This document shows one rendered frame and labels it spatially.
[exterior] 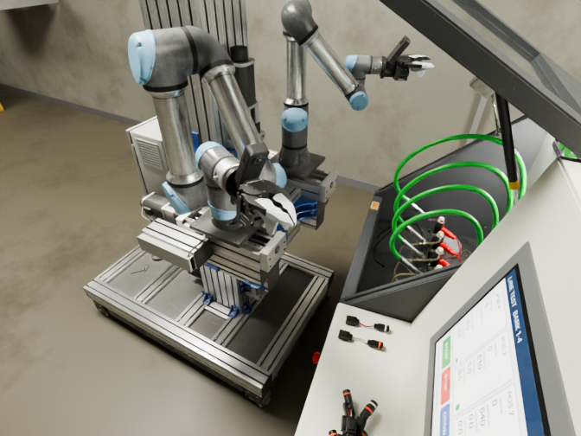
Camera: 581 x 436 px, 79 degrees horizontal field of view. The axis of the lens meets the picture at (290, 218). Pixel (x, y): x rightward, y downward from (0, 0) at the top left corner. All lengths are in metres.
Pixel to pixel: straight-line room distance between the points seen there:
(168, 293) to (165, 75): 1.52
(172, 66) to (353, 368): 0.89
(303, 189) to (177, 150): 0.74
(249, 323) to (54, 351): 1.15
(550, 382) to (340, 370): 0.56
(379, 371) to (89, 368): 1.75
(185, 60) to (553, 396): 0.96
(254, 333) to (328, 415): 1.10
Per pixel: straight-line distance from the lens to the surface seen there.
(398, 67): 1.67
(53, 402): 2.37
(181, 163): 1.11
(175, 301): 2.21
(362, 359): 1.03
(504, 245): 0.81
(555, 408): 0.56
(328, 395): 0.97
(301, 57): 1.62
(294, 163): 1.61
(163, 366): 2.24
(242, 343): 1.97
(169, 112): 1.04
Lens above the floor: 1.86
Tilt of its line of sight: 38 degrees down
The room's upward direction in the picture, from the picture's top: straight up
